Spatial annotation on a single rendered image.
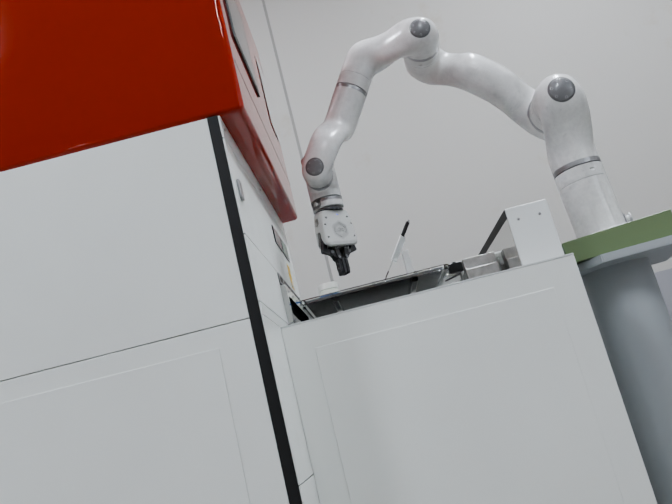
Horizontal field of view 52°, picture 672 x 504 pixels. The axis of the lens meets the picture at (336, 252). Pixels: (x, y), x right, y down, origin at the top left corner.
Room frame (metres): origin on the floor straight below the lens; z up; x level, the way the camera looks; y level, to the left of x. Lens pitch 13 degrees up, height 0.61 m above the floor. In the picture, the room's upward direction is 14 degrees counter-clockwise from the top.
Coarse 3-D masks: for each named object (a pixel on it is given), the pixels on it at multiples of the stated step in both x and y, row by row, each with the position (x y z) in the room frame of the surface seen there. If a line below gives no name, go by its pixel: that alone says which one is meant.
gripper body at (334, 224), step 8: (328, 208) 1.70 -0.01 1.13; (336, 208) 1.72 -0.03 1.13; (320, 216) 1.70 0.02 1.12; (328, 216) 1.71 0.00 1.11; (336, 216) 1.72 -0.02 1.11; (344, 216) 1.74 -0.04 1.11; (320, 224) 1.70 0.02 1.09; (328, 224) 1.70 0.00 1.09; (336, 224) 1.71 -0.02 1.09; (344, 224) 1.73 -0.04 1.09; (352, 224) 1.75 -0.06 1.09; (320, 232) 1.70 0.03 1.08; (328, 232) 1.70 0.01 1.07; (336, 232) 1.71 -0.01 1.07; (344, 232) 1.73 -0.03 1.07; (352, 232) 1.74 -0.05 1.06; (320, 240) 1.72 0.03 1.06; (328, 240) 1.69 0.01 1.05; (336, 240) 1.71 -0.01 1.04; (344, 240) 1.72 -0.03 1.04; (352, 240) 1.74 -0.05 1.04; (320, 248) 1.73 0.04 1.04
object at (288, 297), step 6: (282, 288) 1.58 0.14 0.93; (288, 288) 1.64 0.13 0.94; (282, 294) 1.58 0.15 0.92; (288, 294) 1.61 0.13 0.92; (288, 300) 1.58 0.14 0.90; (294, 300) 1.72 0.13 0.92; (288, 306) 1.58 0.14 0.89; (294, 306) 1.78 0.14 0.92; (300, 306) 1.84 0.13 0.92; (288, 312) 1.58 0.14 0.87; (300, 312) 1.89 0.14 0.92; (288, 318) 1.58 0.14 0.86; (294, 318) 1.62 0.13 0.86; (306, 318) 2.01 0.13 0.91; (288, 324) 1.59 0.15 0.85
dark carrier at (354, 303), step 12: (420, 276) 1.67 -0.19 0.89; (432, 276) 1.71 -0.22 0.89; (372, 288) 1.67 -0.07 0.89; (384, 288) 1.71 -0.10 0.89; (396, 288) 1.75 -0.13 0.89; (408, 288) 1.80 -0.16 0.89; (420, 288) 1.85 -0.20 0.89; (324, 300) 1.67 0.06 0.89; (348, 300) 1.75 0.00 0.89; (360, 300) 1.80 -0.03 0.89; (372, 300) 1.85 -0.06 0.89; (384, 300) 1.90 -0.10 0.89; (312, 312) 1.80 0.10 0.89; (324, 312) 1.85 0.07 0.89; (336, 312) 1.90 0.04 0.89
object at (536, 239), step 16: (512, 208) 1.47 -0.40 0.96; (528, 208) 1.47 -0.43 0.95; (544, 208) 1.47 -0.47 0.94; (512, 224) 1.47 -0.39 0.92; (528, 224) 1.47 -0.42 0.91; (544, 224) 1.47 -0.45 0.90; (528, 240) 1.47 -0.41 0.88; (544, 240) 1.47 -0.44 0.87; (528, 256) 1.47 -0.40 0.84; (544, 256) 1.47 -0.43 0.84
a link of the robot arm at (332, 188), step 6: (336, 180) 1.72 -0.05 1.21; (330, 186) 1.70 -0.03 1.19; (336, 186) 1.72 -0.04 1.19; (312, 192) 1.71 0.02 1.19; (318, 192) 1.70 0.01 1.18; (324, 192) 1.70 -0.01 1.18; (330, 192) 1.70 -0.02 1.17; (336, 192) 1.71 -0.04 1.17; (312, 198) 1.72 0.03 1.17; (318, 198) 1.70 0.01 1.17
